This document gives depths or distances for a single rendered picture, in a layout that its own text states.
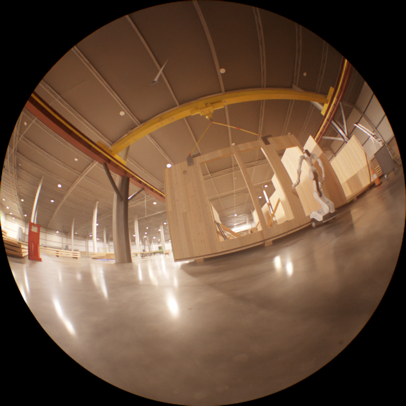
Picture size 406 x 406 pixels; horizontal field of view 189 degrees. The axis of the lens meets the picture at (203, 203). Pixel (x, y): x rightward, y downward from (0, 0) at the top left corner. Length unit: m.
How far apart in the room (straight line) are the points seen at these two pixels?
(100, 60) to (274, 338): 12.10
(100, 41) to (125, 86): 4.84
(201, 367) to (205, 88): 11.54
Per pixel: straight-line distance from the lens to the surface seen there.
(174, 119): 6.47
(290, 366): 0.43
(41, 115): 7.55
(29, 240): 6.34
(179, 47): 10.55
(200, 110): 5.93
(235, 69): 11.59
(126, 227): 7.37
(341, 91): 10.96
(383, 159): 6.03
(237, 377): 0.43
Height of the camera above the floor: 0.38
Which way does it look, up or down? 20 degrees up
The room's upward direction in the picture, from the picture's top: 12 degrees counter-clockwise
